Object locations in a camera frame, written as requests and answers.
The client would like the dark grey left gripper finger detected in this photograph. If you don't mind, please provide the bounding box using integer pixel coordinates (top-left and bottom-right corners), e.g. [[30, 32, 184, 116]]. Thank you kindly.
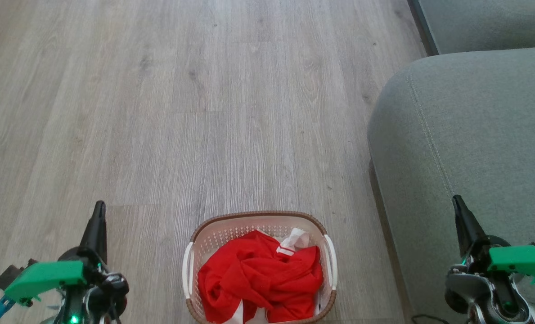
[[79, 201, 108, 264]]

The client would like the red jersey with white trim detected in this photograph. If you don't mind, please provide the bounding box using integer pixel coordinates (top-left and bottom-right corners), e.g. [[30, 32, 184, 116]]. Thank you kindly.
[[198, 227, 324, 324]]

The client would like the beige plastic laundry basket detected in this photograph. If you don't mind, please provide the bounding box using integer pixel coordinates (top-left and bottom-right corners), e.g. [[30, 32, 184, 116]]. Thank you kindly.
[[182, 211, 338, 324]]

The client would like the thin black cable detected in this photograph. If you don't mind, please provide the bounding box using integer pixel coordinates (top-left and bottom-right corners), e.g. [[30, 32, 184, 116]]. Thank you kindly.
[[411, 314, 450, 324]]

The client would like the grey sofa seat cushion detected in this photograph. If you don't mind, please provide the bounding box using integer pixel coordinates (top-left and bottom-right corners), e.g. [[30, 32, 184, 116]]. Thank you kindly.
[[409, 0, 535, 56]]

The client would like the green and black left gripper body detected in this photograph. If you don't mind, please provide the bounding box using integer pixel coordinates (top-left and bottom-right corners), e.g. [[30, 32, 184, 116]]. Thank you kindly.
[[5, 247, 105, 307]]

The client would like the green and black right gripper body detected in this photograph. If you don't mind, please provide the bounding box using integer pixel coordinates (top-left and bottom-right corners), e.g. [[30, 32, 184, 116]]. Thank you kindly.
[[463, 236, 535, 289]]

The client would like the grey fabric sofa ottoman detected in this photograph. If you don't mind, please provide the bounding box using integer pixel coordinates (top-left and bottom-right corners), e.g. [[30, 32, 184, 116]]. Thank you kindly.
[[367, 46, 535, 324]]

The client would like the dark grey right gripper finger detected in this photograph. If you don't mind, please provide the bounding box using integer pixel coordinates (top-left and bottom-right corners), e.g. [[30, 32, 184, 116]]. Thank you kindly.
[[452, 195, 488, 258]]

